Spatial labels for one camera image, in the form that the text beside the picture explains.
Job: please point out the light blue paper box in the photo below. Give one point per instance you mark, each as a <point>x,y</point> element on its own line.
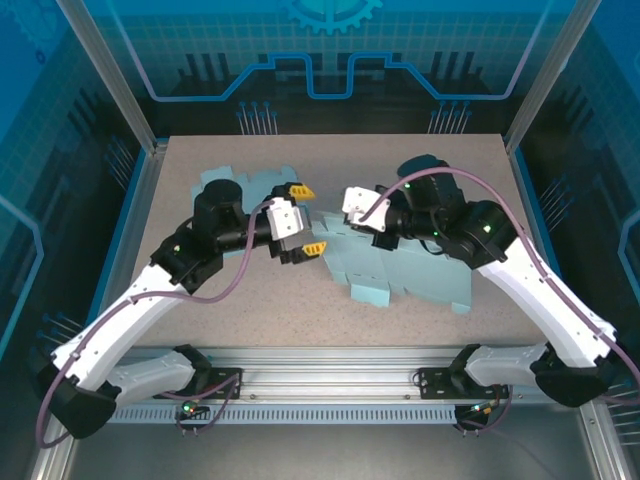
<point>400,270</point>
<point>260,182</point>

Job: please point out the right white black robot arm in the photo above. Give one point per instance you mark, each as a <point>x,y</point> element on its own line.
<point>550,310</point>

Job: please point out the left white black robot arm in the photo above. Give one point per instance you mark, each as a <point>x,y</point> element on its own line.
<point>115,320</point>

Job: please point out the blue table edge strip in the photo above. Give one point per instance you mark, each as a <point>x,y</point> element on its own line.
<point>531,200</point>
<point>101,280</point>

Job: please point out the small connector with LEDs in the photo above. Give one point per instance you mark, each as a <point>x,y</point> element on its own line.
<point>481,408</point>
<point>189,408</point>

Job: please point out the grey metal bottom panel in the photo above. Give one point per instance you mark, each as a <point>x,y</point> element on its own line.
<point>325,455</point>

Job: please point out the aluminium mounting rail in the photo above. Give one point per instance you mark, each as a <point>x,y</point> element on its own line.
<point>325,372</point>

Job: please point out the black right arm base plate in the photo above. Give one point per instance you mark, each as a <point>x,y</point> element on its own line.
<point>437,385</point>

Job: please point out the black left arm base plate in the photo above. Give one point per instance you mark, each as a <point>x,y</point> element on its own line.
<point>227,387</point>

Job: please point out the aluminium frame post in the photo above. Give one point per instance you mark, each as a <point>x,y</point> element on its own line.
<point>114,75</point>
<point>550,75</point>

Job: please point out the aluminium lower frame bar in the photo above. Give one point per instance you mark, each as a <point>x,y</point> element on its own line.
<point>50,462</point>
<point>600,445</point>

